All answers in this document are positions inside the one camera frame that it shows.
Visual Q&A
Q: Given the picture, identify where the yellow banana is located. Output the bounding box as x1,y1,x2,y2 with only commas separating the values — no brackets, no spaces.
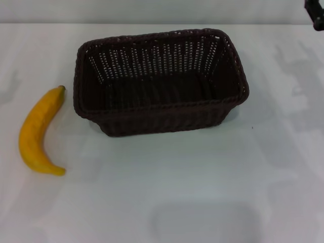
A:
19,85,66,177

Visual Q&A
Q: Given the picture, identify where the dark brown woven basket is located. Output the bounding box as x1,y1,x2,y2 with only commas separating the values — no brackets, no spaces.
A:
72,28,250,138

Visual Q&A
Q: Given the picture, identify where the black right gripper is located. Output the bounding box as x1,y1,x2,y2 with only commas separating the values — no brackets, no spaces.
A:
304,0,324,31

